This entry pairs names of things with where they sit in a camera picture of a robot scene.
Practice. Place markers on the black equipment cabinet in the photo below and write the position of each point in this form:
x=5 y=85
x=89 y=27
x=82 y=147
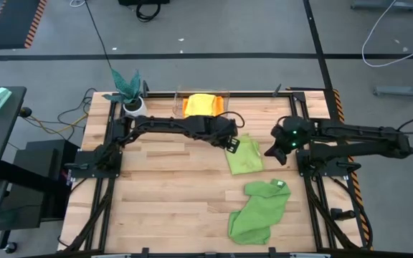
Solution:
x=34 y=193

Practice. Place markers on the black rail bracket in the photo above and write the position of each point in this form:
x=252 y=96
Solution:
x=145 y=89
x=272 y=252
x=145 y=252
x=276 y=91

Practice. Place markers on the black round knob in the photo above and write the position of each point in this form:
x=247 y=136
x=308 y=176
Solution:
x=25 y=112

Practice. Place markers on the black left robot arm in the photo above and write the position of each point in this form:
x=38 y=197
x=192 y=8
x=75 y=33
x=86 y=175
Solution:
x=170 y=125

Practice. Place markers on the clear plastic bin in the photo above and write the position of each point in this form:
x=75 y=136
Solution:
x=177 y=104

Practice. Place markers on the grey metal stand foot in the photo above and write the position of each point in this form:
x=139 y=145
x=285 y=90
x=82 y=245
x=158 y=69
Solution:
x=407 y=90
x=385 y=5

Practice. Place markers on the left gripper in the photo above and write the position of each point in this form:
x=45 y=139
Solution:
x=221 y=130

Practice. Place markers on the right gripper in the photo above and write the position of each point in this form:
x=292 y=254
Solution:
x=292 y=138

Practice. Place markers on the yellow microfiber towel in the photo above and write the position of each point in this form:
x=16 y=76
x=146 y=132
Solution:
x=200 y=105

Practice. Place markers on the black aluminium frame rail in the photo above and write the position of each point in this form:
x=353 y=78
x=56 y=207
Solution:
x=122 y=111
x=315 y=218
x=112 y=111
x=331 y=104

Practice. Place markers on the green microfiber towel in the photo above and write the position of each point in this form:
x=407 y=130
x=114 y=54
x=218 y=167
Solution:
x=260 y=215
x=246 y=157

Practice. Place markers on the black table edge rail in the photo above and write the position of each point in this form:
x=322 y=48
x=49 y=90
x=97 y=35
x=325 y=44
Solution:
x=206 y=255

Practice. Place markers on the black caster wheel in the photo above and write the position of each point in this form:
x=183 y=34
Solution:
x=10 y=247

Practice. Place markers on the black clamp lever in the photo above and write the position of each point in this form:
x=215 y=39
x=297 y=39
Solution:
x=349 y=166
x=342 y=214

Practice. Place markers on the black mat with orange edge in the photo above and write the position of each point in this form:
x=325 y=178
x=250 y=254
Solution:
x=13 y=21

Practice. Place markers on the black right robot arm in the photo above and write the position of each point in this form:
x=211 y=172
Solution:
x=364 y=134

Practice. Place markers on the orange microfiber towel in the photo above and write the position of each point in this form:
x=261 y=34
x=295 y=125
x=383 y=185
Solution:
x=220 y=105

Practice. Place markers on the snake plant in white pot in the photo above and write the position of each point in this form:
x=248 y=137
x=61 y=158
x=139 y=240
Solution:
x=133 y=104

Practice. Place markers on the orange black hazard strip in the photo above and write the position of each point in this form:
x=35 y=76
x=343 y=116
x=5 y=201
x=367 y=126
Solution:
x=359 y=200

